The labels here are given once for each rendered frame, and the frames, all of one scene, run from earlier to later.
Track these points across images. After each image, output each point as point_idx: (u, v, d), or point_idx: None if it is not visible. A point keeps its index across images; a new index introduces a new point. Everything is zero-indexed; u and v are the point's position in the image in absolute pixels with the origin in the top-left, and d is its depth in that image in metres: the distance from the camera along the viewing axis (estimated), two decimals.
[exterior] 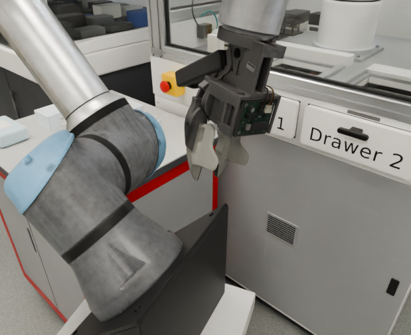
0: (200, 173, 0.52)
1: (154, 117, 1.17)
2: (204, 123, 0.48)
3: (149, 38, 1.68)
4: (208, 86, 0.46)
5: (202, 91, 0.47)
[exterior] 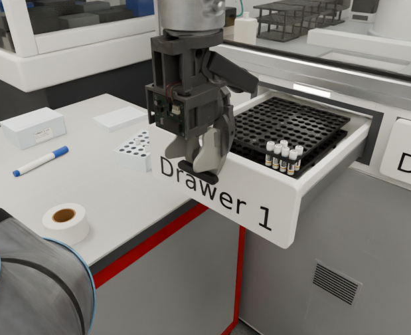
0: None
1: None
2: None
3: (153, 28, 1.36)
4: None
5: None
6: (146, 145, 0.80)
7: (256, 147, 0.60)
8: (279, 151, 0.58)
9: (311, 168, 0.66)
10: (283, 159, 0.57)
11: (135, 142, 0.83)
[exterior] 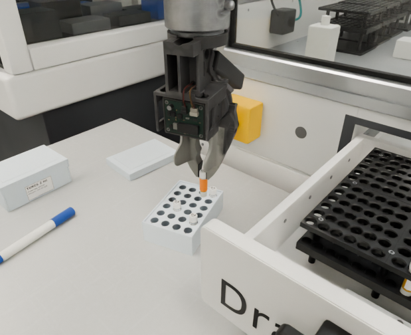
0: (198, 170, 0.53)
1: (211, 189, 0.59)
2: None
3: None
4: None
5: None
6: (191, 213, 0.54)
7: (404, 272, 0.32)
8: None
9: None
10: None
11: (173, 206, 0.57)
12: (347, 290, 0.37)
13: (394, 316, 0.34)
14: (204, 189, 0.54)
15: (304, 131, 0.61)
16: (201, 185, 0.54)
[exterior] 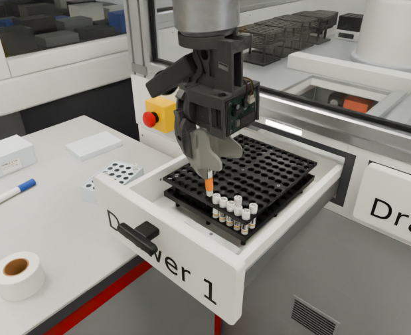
0: (207, 171, 0.53)
1: (133, 165, 0.82)
2: (194, 130, 0.47)
3: None
4: (186, 94, 0.45)
5: (181, 100, 0.46)
6: None
7: (208, 203, 0.55)
8: (232, 209, 0.53)
9: (272, 219, 0.62)
10: (236, 218, 0.52)
11: None
12: (188, 219, 0.60)
13: (210, 230, 0.57)
14: (213, 186, 0.55)
15: None
16: (211, 184, 0.54)
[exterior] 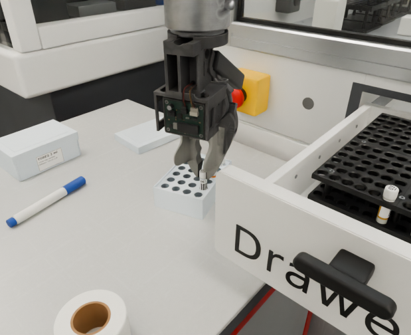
0: (198, 170, 0.53)
1: None
2: None
3: None
4: None
5: None
6: (201, 169, 0.54)
7: None
8: None
9: None
10: None
11: (386, 199, 0.35)
12: None
13: None
14: None
15: (311, 102, 0.62)
16: None
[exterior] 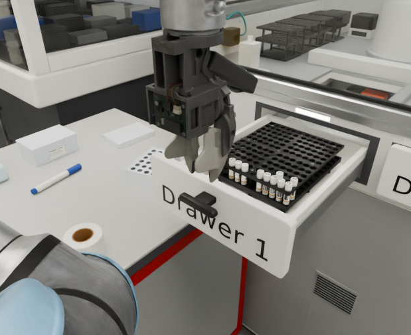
0: (192, 167, 0.54)
1: (234, 159, 0.66)
2: None
3: None
4: None
5: None
6: (236, 162, 0.65)
7: (253, 177, 0.63)
8: (275, 183, 0.61)
9: (306, 195, 0.69)
10: (279, 190, 0.60)
11: (242, 170, 0.65)
12: None
13: None
14: None
15: (234, 113, 0.92)
16: None
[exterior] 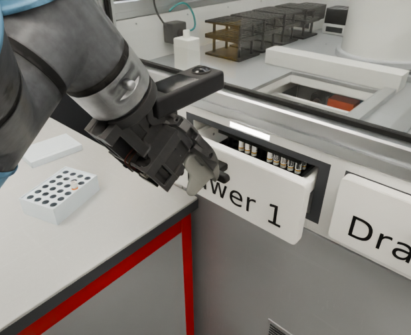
0: None
1: None
2: None
3: None
4: None
5: None
6: None
7: (264, 147, 0.62)
8: None
9: (316, 167, 0.69)
10: (291, 158, 0.59)
11: None
12: None
13: None
14: None
15: None
16: None
